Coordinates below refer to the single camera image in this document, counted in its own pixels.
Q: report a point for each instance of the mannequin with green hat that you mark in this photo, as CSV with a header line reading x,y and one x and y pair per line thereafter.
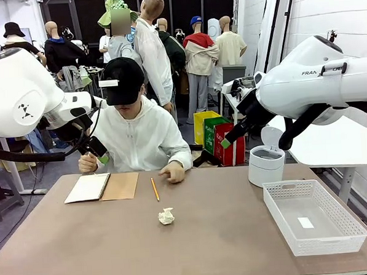
x,y
120,45

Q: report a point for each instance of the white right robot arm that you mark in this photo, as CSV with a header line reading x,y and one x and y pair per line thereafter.
x,y
307,84

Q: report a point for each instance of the white paper ball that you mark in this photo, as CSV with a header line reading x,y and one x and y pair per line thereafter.
x,y
166,216

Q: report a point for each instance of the grey cabinet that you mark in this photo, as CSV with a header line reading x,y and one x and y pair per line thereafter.
x,y
231,75

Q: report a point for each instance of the person's right hand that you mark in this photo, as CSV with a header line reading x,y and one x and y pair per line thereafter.
x,y
88,163

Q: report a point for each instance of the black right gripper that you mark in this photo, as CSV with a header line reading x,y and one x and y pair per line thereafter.
x,y
254,110

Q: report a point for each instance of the white rectangular basket label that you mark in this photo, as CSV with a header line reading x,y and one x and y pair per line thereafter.
x,y
305,222

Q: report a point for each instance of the green recycling bag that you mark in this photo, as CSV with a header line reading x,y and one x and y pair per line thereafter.
x,y
211,136

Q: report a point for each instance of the white perforated plastic basket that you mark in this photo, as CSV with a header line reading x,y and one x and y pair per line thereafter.
x,y
318,241

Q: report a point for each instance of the mannequin blue cap red jacket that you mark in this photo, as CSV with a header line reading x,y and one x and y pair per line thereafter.
x,y
199,59

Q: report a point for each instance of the mannequin in black hoodie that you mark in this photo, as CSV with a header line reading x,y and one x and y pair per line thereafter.
x,y
62,54

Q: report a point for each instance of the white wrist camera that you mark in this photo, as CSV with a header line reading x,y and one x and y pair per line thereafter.
x,y
234,88
99,102

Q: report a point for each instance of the white desk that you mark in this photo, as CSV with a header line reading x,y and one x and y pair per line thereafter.
x,y
11,171

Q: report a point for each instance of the red recycling bag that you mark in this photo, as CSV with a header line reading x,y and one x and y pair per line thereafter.
x,y
226,158

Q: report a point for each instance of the white oval device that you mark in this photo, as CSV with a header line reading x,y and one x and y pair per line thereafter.
x,y
213,29

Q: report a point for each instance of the yellow pencil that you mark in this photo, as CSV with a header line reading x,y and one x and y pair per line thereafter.
x,y
155,189

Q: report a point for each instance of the grey plastic stool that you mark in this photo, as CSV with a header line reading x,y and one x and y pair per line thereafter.
x,y
1,190

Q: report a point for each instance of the black floor stand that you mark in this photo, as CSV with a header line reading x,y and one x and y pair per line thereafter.
x,y
203,158

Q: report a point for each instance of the mannequin in dark green hoodie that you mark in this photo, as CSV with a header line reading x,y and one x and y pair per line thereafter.
x,y
174,51

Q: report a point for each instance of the small white side table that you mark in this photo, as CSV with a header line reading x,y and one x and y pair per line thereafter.
x,y
235,157

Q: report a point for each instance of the black baseball cap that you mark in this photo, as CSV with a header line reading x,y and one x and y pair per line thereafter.
x,y
122,82

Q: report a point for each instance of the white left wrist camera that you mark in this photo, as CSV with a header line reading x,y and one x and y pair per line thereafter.
x,y
99,102

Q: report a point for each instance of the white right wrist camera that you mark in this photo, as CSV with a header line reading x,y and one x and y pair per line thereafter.
x,y
234,88

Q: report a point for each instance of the large white table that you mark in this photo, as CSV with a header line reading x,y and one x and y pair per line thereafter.
x,y
331,148

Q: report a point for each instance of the black tripod stand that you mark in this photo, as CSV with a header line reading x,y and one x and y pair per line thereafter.
x,y
332,35

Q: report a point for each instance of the white round lidded trash bin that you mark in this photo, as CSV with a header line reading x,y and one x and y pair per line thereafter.
x,y
265,167

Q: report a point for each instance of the yellow recycling bag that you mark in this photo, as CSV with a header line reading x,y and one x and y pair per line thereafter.
x,y
206,127

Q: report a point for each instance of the person's left forearm white sleeve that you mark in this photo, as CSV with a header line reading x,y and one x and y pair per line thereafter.
x,y
183,159

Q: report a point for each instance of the black wall pipe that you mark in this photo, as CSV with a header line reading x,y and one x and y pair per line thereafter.
x,y
285,30
273,25

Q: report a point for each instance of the mannequin with black hat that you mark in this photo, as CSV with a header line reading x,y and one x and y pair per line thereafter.
x,y
13,32

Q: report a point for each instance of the person's left hand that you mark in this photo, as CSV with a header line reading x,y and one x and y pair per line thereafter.
x,y
174,175

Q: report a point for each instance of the background person white t-shirt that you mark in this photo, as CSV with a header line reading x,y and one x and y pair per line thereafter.
x,y
105,49

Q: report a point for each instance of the person in white hoodie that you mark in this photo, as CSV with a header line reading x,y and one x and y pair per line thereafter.
x,y
140,136

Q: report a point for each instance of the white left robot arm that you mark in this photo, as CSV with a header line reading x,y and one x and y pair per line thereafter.
x,y
8,91

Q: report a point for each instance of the mannequin in cream shirt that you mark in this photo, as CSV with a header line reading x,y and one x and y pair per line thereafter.
x,y
229,49

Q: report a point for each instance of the brown spiral notebook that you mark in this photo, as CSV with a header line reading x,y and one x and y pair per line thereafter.
x,y
90,187

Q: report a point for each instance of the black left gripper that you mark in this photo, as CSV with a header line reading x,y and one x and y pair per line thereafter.
x,y
73,129

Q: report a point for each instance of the tall mannequin in white shirt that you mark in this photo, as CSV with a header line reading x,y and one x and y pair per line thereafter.
x,y
153,53

